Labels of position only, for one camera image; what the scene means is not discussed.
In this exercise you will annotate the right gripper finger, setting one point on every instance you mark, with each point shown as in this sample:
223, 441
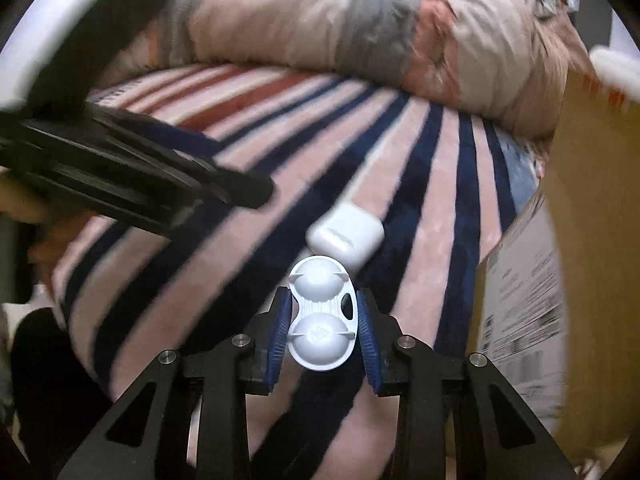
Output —
220, 185
123, 134

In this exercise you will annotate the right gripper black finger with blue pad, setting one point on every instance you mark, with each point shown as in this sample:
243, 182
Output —
496, 434
186, 415

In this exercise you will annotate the white double dome case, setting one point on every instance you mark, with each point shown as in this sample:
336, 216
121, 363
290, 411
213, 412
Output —
322, 335

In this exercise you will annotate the person's left hand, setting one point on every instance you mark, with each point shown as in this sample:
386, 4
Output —
59, 223

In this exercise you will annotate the white rounded earbuds case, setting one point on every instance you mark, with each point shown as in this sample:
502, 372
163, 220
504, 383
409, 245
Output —
348, 234

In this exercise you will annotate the brown cardboard box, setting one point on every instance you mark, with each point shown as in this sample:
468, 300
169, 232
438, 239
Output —
556, 307

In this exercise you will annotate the striped plush blanket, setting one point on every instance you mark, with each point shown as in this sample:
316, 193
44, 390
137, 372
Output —
444, 184

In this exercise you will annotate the rolled pink grey duvet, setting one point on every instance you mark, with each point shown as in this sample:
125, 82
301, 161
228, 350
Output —
491, 58

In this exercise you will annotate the white bed headboard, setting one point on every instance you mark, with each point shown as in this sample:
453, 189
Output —
617, 70

